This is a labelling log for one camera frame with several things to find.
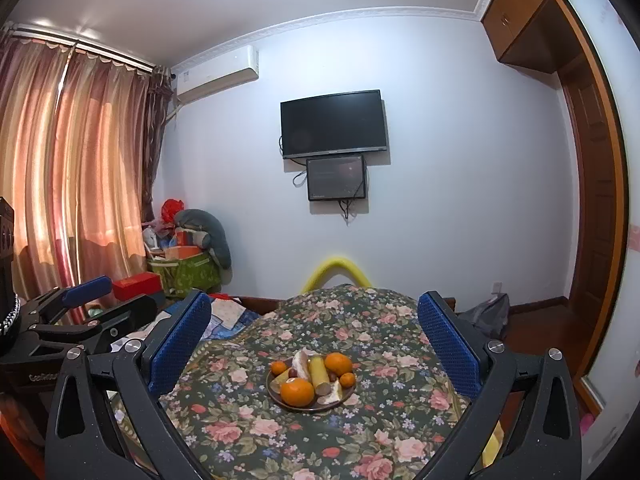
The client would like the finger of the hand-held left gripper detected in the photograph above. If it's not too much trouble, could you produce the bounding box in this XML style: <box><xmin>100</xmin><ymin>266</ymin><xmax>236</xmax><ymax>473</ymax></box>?
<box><xmin>27</xmin><ymin>293</ymin><xmax>159</xmax><ymax>357</ymax></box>
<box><xmin>20</xmin><ymin>275</ymin><xmax>112</xmax><ymax>333</ymax></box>

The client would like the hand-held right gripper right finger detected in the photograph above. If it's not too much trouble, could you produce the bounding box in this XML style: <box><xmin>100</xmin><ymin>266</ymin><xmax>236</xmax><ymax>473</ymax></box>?
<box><xmin>416</xmin><ymin>290</ymin><xmax>583</xmax><ymax>480</ymax></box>

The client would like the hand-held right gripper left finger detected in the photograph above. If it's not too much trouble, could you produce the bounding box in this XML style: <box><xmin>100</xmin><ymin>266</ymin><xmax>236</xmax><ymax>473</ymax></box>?
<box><xmin>44</xmin><ymin>290</ymin><xmax>212</xmax><ymax>480</ymax></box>

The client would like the purple plate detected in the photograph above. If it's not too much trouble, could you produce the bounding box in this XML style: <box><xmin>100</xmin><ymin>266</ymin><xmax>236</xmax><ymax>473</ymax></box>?
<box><xmin>266</xmin><ymin>357</ymin><xmax>359</xmax><ymax>413</ymax></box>

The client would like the large orange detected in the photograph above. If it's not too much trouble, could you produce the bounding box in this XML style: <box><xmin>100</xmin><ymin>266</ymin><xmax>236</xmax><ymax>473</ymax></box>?
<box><xmin>279</xmin><ymin>377</ymin><xmax>316</xmax><ymax>407</ymax></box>

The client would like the red box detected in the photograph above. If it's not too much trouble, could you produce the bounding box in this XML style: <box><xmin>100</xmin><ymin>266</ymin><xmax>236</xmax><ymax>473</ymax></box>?
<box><xmin>112</xmin><ymin>272</ymin><xmax>163</xmax><ymax>302</ymax></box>

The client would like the grey bag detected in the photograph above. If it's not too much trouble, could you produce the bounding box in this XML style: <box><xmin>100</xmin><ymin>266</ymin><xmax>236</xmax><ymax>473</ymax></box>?
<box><xmin>457</xmin><ymin>292</ymin><xmax>511</xmax><ymax>338</ymax></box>

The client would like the blue white patchwork quilt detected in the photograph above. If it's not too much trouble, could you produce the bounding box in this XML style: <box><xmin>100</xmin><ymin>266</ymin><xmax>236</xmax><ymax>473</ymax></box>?
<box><xmin>165</xmin><ymin>295</ymin><xmax>261</xmax><ymax>346</ymax></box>

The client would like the green floral box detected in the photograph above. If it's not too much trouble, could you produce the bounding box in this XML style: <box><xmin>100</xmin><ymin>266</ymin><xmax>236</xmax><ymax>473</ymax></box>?
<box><xmin>146</xmin><ymin>252</ymin><xmax>222</xmax><ymax>297</ymax></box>

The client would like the grey plush toy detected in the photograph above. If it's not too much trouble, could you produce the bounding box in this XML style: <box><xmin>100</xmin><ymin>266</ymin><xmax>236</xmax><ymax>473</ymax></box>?
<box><xmin>172</xmin><ymin>208</ymin><xmax>233</xmax><ymax>268</ymax></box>

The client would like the pink curtain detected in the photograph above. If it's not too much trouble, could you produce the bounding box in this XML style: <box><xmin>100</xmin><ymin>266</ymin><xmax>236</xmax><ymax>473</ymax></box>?
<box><xmin>0</xmin><ymin>22</ymin><xmax>176</xmax><ymax>331</ymax></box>

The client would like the peeled pomelo segment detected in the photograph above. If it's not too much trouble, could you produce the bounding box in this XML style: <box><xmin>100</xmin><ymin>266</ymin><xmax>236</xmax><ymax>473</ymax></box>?
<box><xmin>291</xmin><ymin>349</ymin><xmax>317</xmax><ymax>381</ymax></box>

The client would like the green sugarcane piece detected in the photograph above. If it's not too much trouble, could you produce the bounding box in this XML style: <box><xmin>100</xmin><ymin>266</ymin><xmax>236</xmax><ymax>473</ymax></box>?
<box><xmin>307</xmin><ymin>355</ymin><xmax>333</xmax><ymax>395</ymax></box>

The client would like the floral blanket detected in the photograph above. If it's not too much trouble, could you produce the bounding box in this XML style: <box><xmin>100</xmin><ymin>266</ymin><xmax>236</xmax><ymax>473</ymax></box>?
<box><xmin>107</xmin><ymin>282</ymin><xmax>506</xmax><ymax>480</ymax></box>

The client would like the wooden door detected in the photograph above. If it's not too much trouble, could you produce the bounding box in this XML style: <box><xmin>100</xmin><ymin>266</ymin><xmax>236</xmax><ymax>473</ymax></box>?
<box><xmin>555</xmin><ymin>55</ymin><xmax>618</xmax><ymax>386</ymax></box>

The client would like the white air conditioner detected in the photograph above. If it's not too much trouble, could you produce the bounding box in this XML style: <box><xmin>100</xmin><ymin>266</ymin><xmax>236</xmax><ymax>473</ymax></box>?
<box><xmin>172</xmin><ymin>45</ymin><xmax>261</xmax><ymax>106</ymax></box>

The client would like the wooden overhead cabinet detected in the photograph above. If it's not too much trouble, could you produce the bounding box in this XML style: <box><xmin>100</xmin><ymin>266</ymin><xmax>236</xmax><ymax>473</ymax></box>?
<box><xmin>480</xmin><ymin>0</ymin><xmax>578</xmax><ymax>76</ymax></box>

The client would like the wooden bed frame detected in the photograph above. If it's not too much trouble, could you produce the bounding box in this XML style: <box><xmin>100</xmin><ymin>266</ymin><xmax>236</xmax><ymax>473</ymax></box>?
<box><xmin>235</xmin><ymin>296</ymin><xmax>296</xmax><ymax>317</ymax></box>

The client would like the small black wall screen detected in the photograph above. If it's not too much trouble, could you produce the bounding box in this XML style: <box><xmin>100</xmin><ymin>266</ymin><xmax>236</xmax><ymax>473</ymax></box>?
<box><xmin>306</xmin><ymin>156</ymin><xmax>368</xmax><ymax>202</ymax></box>

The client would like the black wall television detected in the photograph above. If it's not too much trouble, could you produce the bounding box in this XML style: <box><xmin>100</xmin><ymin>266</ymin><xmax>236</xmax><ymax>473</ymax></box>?
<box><xmin>280</xmin><ymin>89</ymin><xmax>390</xmax><ymax>160</ymax></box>

